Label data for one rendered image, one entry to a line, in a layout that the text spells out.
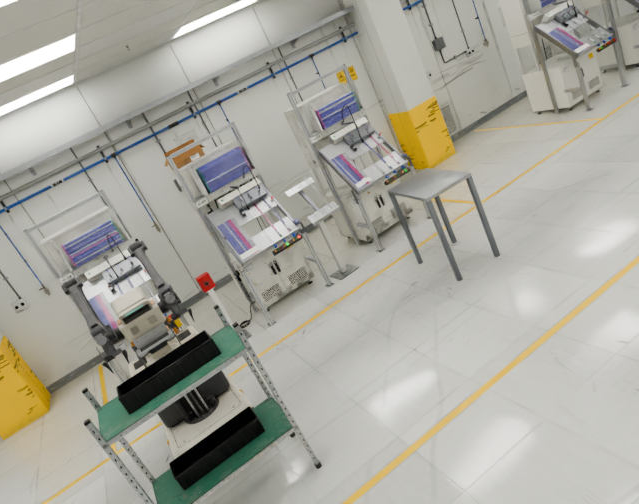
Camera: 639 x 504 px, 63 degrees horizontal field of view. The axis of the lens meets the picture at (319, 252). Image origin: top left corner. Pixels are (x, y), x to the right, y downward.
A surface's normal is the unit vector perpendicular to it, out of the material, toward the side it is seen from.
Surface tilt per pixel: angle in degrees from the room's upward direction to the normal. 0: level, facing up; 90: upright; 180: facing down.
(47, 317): 90
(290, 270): 90
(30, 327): 90
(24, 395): 90
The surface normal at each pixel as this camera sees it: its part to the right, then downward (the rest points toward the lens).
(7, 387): 0.42, 0.14
